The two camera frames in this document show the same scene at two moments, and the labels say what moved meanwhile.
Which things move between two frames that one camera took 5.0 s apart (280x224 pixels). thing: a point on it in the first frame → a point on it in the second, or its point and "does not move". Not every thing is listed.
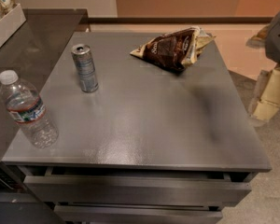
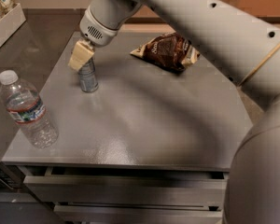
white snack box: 3,31 does not move
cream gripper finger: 272,93 → 109,7
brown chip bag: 175,47 does not move
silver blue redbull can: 86,67 does not move
